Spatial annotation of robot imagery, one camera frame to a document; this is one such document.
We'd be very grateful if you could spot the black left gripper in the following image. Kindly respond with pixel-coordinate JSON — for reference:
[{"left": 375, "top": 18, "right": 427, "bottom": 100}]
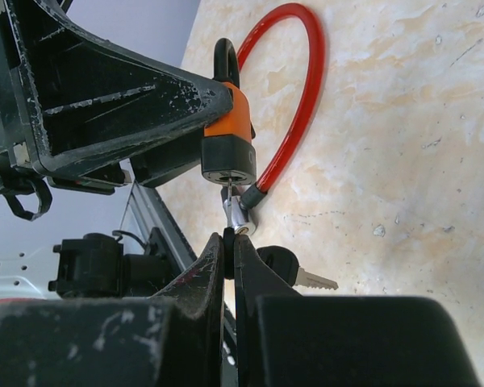
[{"left": 0, "top": 1, "right": 232, "bottom": 221}]

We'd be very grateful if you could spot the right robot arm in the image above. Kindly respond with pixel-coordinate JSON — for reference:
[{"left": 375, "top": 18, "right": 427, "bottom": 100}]
[{"left": 0, "top": 234, "right": 479, "bottom": 386}]

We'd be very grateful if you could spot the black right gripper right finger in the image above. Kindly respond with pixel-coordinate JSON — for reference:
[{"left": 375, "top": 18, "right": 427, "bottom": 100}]
[{"left": 233, "top": 235, "right": 479, "bottom": 386}]

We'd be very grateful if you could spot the black head key bunch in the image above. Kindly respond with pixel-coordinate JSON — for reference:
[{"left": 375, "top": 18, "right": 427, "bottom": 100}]
[{"left": 221, "top": 185, "right": 339, "bottom": 290}]

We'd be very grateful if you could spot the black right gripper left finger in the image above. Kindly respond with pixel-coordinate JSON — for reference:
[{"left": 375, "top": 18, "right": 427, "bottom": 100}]
[{"left": 0, "top": 234, "right": 224, "bottom": 386}]

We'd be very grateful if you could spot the orange black padlock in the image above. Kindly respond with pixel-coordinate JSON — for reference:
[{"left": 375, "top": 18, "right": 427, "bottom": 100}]
[{"left": 201, "top": 38, "right": 257, "bottom": 185}]

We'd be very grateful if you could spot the red cable lock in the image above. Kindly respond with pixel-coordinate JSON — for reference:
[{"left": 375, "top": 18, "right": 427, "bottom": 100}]
[{"left": 223, "top": 2, "right": 327, "bottom": 235}]

